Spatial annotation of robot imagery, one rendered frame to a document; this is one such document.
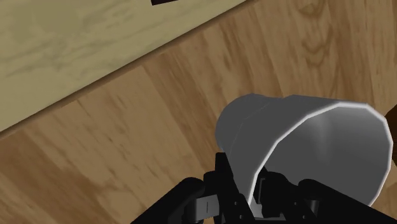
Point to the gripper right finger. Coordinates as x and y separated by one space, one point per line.
310 201

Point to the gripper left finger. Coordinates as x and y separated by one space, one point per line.
217 183

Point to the grey cup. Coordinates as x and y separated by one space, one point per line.
263 124

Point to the black flat object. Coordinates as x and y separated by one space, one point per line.
162 1

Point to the pale wooden table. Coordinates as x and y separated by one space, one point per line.
77 46

